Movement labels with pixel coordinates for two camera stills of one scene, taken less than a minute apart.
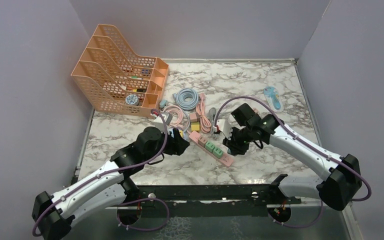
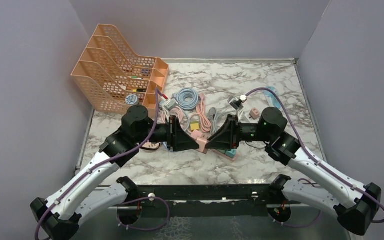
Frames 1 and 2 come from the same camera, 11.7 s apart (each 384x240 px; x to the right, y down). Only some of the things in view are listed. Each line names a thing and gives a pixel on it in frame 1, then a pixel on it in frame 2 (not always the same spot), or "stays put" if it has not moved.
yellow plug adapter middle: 195,126 stays put
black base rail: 208,200 stays put
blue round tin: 132,99 stays put
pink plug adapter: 193,117 -> 202,142
